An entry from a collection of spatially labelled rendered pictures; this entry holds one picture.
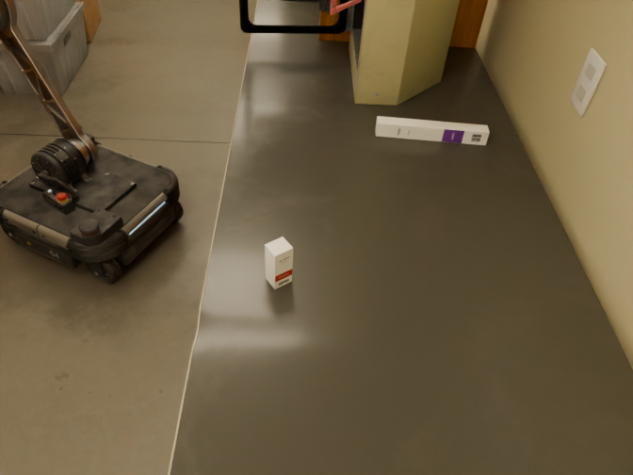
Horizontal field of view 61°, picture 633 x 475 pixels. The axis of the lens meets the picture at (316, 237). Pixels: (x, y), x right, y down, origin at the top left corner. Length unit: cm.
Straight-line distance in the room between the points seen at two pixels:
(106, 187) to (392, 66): 133
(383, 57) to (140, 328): 131
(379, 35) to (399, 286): 64
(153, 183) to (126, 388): 84
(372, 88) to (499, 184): 41
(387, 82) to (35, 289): 158
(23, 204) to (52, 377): 69
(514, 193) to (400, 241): 31
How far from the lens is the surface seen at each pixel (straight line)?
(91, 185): 234
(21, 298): 235
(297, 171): 119
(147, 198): 225
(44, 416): 201
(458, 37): 181
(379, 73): 140
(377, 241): 104
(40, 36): 338
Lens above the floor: 166
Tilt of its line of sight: 44 degrees down
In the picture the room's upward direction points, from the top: 4 degrees clockwise
